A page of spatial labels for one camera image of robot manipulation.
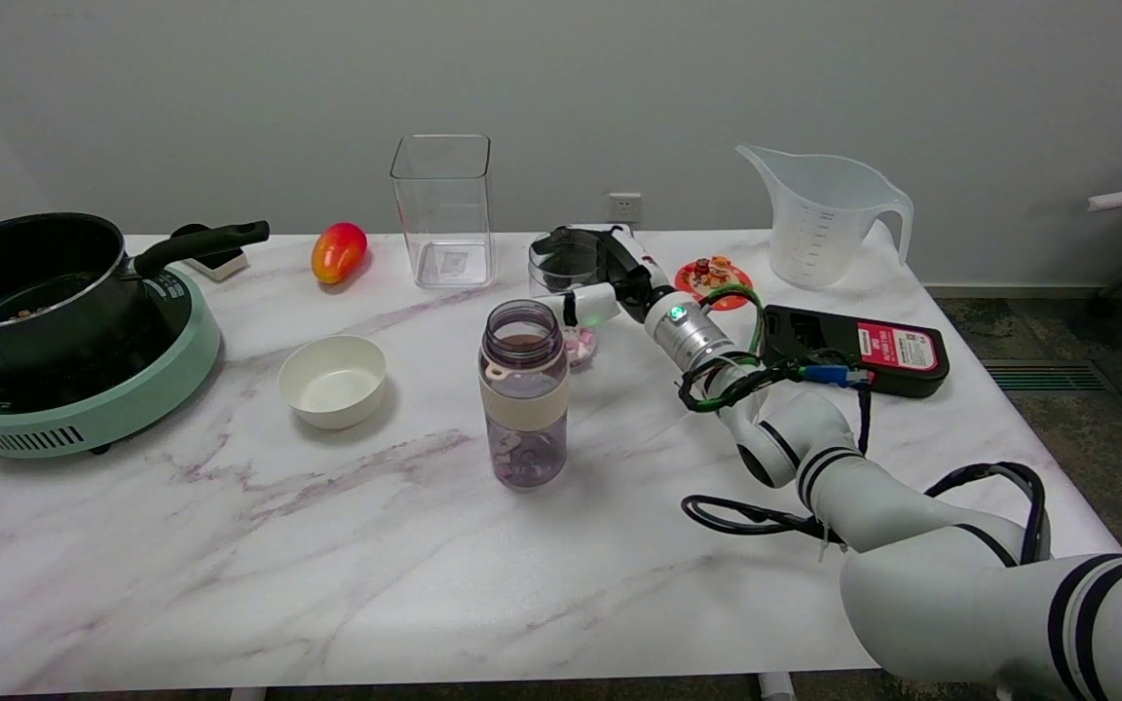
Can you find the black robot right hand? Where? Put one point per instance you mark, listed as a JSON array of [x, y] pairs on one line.
[[629, 273]]

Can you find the clear glass with candies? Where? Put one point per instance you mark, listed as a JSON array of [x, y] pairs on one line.
[[578, 345]]

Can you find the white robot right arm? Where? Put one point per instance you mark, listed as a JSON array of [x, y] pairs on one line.
[[912, 506]]

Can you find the large translucent measuring jug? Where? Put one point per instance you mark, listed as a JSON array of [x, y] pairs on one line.
[[819, 224]]

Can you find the red coaster with figurines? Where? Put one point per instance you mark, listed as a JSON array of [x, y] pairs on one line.
[[707, 277]]

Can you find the clear purple water bottle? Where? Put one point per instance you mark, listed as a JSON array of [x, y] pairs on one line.
[[523, 409]]

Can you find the clear square tall container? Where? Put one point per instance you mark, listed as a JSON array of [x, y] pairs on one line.
[[444, 209]]

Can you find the black box with pink label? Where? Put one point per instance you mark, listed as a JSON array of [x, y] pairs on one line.
[[902, 350]]

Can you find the red and yellow mango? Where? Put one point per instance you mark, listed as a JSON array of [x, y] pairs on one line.
[[338, 252]]

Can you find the white ceramic bowl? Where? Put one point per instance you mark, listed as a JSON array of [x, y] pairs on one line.
[[333, 382]]

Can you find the small white and black device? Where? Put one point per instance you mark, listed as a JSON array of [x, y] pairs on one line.
[[220, 263]]

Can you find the floor vent grille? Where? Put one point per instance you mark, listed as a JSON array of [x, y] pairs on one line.
[[1038, 376]]

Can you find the white table leg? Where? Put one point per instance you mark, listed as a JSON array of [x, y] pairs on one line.
[[777, 686], [247, 694]]

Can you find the green induction cooker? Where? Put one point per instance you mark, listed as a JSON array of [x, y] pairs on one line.
[[113, 409]]

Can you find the white wall socket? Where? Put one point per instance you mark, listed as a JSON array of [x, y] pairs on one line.
[[624, 206]]

